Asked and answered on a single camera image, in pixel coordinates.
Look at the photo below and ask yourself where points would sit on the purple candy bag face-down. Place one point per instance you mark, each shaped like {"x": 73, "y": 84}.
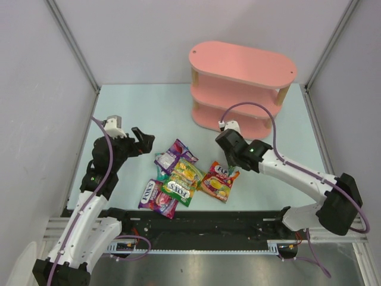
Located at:
{"x": 167, "y": 160}

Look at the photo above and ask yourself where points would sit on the right aluminium corner post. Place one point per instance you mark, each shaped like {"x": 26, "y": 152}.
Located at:
{"x": 333, "y": 40}

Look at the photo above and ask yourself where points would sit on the pink three-tier shelf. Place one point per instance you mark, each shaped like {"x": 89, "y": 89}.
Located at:
{"x": 233, "y": 82}

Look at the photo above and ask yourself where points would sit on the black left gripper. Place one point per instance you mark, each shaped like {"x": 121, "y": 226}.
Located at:
{"x": 134, "y": 144}

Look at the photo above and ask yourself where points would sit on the aluminium corner post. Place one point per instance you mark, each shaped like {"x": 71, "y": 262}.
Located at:
{"x": 333, "y": 40}
{"x": 70, "y": 39}

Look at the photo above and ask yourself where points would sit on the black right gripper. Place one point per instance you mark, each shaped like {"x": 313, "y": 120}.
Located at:
{"x": 227, "y": 148}

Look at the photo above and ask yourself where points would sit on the left aluminium corner post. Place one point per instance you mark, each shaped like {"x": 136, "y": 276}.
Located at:
{"x": 70, "y": 39}

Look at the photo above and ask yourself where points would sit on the teal Fox's candy bag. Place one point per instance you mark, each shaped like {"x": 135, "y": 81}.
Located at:
{"x": 161, "y": 174}

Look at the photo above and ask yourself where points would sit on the green spring tea candy bag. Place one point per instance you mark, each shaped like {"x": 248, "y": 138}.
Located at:
{"x": 231, "y": 169}

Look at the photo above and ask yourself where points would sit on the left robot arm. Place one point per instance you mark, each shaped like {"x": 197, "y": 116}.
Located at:
{"x": 81, "y": 244}

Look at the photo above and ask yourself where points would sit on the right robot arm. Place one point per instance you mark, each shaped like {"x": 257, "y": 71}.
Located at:
{"x": 337, "y": 200}

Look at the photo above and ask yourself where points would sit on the green Fox's candy bag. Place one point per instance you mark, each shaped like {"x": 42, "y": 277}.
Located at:
{"x": 183, "y": 181}

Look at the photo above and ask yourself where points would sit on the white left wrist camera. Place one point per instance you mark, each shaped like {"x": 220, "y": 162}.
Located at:
{"x": 112, "y": 126}

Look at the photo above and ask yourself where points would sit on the orange Fox's fruits candy bag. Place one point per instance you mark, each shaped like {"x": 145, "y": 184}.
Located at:
{"x": 217, "y": 183}

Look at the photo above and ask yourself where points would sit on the purple Fox's berries candy bag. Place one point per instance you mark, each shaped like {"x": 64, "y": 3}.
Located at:
{"x": 155, "y": 199}

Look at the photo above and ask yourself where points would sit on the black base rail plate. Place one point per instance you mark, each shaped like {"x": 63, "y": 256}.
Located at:
{"x": 208, "y": 231}

